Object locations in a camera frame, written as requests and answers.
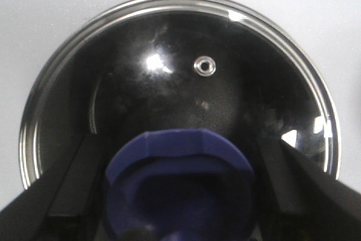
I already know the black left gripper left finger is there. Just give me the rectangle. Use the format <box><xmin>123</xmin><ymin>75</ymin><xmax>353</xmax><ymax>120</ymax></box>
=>
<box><xmin>1</xmin><ymin>134</ymin><xmax>109</xmax><ymax>240</ymax></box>

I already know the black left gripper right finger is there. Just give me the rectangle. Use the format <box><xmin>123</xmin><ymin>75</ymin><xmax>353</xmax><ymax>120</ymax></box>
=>
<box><xmin>255</xmin><ymin>138</ymin><xmax>360</xmax><ymax>240</ymax></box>

